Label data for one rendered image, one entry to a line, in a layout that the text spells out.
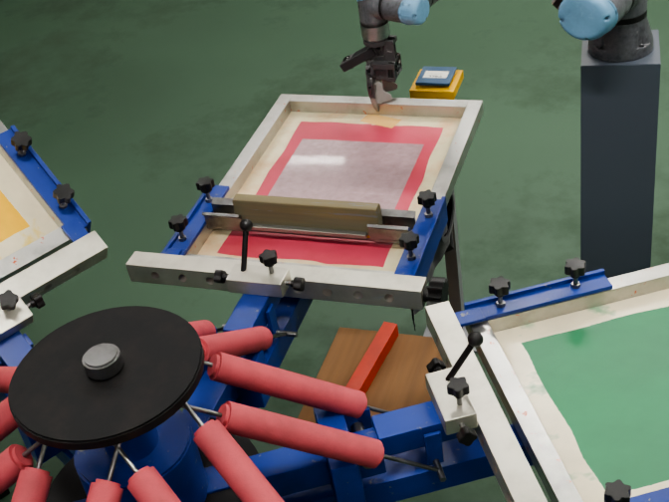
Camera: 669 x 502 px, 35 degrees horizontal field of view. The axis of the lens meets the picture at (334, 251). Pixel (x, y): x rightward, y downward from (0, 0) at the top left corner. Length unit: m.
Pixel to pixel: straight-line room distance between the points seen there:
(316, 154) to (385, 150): 0.19
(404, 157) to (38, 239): 0.96
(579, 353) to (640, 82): 0.76
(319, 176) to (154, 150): 2.31
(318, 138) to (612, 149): 0.78
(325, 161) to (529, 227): 1.46
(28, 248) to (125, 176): 2.49
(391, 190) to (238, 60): 3.08
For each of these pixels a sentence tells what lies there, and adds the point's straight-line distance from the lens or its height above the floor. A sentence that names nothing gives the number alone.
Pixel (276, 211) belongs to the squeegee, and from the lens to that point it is 2.47.
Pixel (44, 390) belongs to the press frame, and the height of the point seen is 1.32.
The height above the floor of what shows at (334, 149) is 0.96.
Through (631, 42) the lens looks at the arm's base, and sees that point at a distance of 2.58.
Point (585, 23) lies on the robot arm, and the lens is 2.42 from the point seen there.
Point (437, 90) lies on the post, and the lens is 3.04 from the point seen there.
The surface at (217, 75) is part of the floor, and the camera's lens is 5.50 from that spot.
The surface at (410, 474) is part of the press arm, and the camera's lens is 1.96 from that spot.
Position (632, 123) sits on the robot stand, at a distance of 2.65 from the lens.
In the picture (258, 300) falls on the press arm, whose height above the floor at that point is 1.04.
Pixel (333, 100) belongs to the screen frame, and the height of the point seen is 0.99.
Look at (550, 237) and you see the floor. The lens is 4.02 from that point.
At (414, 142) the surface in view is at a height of 0.95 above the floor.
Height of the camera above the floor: 2.40
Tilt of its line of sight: 36 degrees down
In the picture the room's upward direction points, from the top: 10 degrees counter-clockwise
